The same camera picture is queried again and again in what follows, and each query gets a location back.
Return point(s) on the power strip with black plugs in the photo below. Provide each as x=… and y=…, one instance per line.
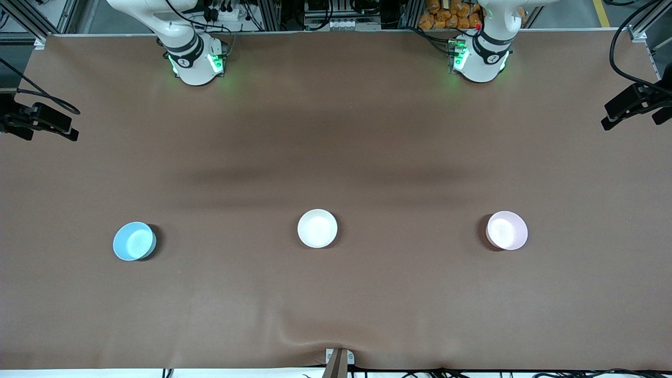
x=226, y=13

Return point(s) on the orange snack packets pile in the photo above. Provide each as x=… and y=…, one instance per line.
x=446, y=16

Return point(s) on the aluminium frame profile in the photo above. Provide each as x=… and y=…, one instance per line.
x=29, y=21
x=651, y=16
x=410, y=13
x=271, y=13

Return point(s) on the light blue bowl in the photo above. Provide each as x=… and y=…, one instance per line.
x=134, y=241

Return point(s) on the white power strip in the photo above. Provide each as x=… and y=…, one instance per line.
x=341, y=23

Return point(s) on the metal table corner bracket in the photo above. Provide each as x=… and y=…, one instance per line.
x=638, y=34
x=40, y=43

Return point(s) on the white bowl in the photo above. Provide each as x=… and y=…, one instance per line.
x=317, y=228

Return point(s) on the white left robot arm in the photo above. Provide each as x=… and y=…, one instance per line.
x=483, y=68

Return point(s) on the brown table mat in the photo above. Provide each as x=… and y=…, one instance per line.
x=336, y=131

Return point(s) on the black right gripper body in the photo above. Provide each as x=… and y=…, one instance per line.
x=32, y=116

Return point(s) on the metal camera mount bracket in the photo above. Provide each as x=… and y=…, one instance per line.
x=338, y=365

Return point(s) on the light pink bowl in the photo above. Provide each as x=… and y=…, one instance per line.
x=506, y=231

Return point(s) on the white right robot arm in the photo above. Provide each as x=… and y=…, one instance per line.
x=194, y=68

